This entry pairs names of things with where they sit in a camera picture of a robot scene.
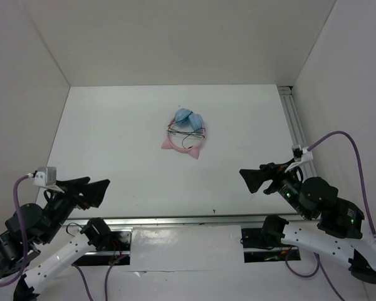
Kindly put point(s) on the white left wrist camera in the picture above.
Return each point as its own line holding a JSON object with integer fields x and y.
{"x": 45, "y": 177}

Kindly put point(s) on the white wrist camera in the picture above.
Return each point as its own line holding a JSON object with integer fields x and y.
{"x": 301, "y": 155}
{"x": 45, "y": 177}

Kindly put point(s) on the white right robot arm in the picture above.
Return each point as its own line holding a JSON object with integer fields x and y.
{"x": 339, "y": 222}

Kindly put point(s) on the aluminium rail at table right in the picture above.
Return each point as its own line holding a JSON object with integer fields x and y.
{"x": 292, "y": 116}

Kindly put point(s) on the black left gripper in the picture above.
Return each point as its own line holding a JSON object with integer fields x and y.
{"x": 93, "y": 193}

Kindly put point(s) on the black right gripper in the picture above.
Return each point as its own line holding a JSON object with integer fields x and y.
{"x": 253, "y": 177}

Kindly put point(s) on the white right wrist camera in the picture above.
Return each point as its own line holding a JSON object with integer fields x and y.
{"x": 301, "y": 155}

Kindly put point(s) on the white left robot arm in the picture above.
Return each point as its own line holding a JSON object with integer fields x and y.
{"x": 32, "y": 225}

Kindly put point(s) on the pink and blue cat-ear headphones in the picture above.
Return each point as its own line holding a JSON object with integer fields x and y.
{"x": 185, "y": 133}

